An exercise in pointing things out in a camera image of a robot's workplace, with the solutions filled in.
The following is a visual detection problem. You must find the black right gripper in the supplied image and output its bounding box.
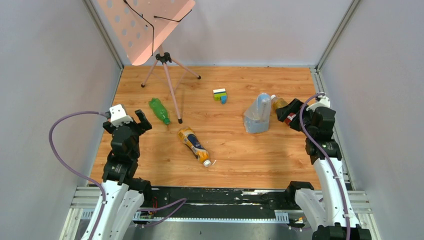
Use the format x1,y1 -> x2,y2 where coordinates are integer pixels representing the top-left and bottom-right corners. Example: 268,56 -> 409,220
275,98 -> 315,138

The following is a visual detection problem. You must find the yellow blue milk tea bottle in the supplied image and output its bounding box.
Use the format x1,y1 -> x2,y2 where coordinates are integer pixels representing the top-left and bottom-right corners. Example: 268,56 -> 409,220
177,127 -> 213,168

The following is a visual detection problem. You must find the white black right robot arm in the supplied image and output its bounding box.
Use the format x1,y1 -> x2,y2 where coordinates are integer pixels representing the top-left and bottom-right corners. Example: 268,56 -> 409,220
271,95 -> 372,240

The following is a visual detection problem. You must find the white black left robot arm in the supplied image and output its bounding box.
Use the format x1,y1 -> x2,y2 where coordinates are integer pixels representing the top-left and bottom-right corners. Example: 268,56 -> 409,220
82,104 -> 153,240

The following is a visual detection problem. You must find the red yellow tea bottle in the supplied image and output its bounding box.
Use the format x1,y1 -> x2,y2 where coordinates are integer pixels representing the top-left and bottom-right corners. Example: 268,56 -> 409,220
270,94 -> 289,113

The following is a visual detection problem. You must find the clear blue detergent bottle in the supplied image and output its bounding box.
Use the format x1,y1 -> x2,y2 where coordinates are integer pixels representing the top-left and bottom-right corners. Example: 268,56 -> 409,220
243,93 -> 272,134

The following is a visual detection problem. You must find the green plastic bottle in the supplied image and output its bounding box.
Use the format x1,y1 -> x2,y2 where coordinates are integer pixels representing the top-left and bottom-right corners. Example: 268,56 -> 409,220
148,98 -> 171,125

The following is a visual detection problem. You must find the coloured toy brick stack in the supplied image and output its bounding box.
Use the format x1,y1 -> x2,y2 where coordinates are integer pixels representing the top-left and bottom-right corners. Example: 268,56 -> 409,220
213,88 -> 228,104

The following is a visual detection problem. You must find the pink music stand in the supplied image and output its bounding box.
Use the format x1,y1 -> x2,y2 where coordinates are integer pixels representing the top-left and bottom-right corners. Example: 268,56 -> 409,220
97,0 -> 201,124

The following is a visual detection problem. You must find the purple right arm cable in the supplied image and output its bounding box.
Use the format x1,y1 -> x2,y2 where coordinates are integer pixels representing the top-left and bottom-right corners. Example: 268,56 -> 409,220
299,92 -> 352,240

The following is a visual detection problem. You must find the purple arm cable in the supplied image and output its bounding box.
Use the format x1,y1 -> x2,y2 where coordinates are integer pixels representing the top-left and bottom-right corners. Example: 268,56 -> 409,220
299,92 -> 352,240
48,110 -> 112,240

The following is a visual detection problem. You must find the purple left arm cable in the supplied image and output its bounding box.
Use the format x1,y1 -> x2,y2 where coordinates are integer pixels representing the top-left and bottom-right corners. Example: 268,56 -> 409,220
48,110 -> 112,240

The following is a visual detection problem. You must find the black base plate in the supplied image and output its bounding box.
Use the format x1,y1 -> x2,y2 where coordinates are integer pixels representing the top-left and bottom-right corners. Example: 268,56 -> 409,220
139,186 -> 302,220

